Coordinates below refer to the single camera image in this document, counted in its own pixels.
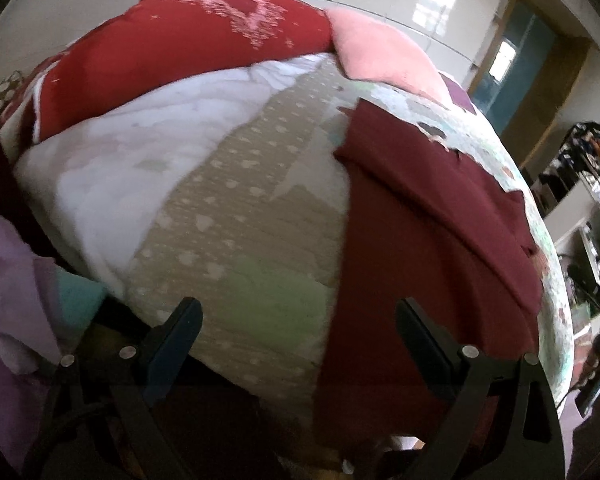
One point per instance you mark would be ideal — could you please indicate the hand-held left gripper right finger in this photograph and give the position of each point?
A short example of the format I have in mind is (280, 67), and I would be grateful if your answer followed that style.
(420, 345)

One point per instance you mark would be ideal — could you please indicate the patterned beige quilt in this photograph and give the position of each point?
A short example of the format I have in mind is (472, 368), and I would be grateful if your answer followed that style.
(240, 200)

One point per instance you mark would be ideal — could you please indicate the wooden door frame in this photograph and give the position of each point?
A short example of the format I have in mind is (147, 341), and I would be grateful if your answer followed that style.
(530, 75)

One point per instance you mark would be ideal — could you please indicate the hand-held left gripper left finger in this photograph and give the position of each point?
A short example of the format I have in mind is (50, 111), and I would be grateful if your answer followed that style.
(166, 355)

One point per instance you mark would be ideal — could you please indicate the teal cloth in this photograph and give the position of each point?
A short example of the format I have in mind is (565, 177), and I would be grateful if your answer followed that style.
(80, 300)

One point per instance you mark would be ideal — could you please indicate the pink cloth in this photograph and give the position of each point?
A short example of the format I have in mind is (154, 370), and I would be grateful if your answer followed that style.
(380, 50)

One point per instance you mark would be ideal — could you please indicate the dark red small garment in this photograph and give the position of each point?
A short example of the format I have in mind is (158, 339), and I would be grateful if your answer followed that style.
(420, 240)

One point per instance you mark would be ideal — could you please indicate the red patterned blanket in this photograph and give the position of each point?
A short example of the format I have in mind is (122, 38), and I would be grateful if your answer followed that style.
(170, 55)

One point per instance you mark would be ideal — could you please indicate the purple cloth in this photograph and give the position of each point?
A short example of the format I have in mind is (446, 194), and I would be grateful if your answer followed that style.
(15, 310)

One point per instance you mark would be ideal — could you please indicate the cluttered shelf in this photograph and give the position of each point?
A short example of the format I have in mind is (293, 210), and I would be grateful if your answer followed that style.
(587, 240)

